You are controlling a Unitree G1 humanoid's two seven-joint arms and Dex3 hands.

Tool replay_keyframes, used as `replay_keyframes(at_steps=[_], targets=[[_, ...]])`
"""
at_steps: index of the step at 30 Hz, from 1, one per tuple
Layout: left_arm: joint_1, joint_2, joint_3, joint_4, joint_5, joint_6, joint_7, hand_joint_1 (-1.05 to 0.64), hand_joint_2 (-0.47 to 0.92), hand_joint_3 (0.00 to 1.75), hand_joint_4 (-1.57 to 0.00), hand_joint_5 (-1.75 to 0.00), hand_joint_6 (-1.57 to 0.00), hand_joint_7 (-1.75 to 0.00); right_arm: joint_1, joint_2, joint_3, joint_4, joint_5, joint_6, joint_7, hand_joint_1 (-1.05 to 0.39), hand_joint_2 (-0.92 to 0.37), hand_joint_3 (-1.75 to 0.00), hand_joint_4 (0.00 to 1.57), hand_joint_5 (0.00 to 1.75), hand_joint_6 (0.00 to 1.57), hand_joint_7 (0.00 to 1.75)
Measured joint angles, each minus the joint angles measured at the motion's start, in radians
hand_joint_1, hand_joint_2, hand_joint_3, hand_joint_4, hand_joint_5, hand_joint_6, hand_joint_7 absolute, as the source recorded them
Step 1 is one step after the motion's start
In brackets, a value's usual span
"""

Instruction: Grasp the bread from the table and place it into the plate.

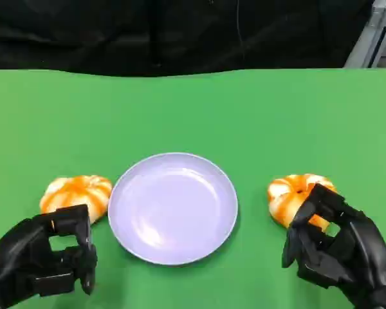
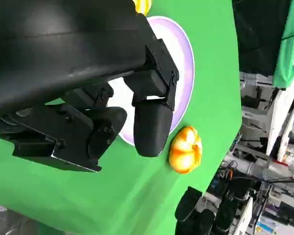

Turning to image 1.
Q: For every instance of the grey metal frame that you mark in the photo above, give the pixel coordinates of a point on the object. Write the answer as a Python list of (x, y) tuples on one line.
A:
[(371, 35)]

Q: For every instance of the lilac plate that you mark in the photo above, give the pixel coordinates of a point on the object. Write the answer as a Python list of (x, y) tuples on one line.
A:
[(170, 209)]

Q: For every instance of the green table cloth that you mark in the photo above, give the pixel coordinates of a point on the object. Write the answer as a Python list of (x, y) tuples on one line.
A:
[(193, 116)]

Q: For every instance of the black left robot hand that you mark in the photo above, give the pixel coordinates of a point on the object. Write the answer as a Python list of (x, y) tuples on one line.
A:
[(22, 244)]

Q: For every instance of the black backdrop curtain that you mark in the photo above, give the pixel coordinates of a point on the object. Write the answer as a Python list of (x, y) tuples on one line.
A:
[(115, 32)]

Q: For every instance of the orange and white bread roll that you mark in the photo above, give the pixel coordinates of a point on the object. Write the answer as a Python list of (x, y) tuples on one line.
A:
[(77, 193), (284, 199)]

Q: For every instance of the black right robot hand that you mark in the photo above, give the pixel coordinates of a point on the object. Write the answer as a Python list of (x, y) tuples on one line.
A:
[(363, 244)]

